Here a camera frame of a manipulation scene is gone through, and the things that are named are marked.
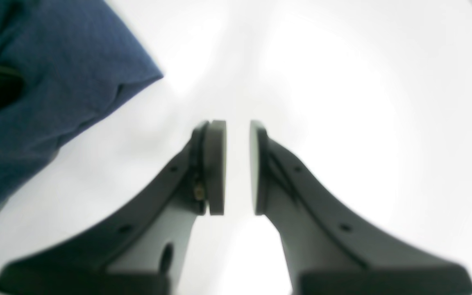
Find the dark blue T-shirt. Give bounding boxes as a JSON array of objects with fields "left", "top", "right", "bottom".
[{"left": 0, "top": 0, "right": 163, "bottom": 206}]

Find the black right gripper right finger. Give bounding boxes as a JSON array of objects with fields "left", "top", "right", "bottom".
[{"left": 250, "top": 120, "right": 472, "bottom": 295}]

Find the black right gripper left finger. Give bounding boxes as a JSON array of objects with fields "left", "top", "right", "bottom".
[{"left": 0, "top": 120, "right": 227, "bottom": 295}]

